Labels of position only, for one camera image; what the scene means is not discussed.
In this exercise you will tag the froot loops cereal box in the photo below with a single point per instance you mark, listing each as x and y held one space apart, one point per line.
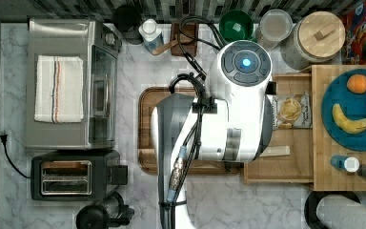
355 44

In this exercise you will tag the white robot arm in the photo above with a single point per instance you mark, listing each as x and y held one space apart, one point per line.
224 115

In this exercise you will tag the black two-slot toaster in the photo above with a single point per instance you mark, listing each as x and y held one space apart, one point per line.
76 175

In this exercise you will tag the wooden spoon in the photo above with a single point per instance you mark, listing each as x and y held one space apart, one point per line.
171 44

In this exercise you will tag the stainless steel toaster oven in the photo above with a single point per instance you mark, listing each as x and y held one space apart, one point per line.
98 47

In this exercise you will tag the black paper towel holder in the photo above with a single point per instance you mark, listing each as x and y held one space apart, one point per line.
311 205

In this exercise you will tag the snack chip bag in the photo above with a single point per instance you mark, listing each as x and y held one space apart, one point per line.
292 111

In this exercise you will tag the blue plate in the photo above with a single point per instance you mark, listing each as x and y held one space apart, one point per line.
352 105

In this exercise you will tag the white capped bottle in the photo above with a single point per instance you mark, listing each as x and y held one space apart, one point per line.
151 34

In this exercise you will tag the brown utensil holder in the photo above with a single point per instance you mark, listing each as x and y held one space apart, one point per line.
190 29

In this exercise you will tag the glass jar of grains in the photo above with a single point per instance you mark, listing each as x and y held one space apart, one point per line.
274 26

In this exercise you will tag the yellow banana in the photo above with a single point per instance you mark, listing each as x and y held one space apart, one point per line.
346 124

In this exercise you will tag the black round container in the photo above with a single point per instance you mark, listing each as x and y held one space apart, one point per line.
127 20

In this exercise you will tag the glass jar wooden lid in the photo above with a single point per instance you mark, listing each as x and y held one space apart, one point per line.
315 39

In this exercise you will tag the white paper towel roll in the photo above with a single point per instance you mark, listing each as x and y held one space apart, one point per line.
339 212

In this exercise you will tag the glass french press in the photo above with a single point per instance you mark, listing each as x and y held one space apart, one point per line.
109 212

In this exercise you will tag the green mug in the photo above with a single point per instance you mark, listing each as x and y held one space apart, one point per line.
236 25

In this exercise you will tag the white striped folded towel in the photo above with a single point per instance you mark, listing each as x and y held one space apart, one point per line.
59 89

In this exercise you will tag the blue spice shaker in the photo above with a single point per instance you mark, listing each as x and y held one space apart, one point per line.
349 164

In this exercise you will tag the wooden serving tray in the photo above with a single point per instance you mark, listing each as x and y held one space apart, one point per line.
146 155

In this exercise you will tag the orange fruit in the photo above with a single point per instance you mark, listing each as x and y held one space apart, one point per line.
357 84

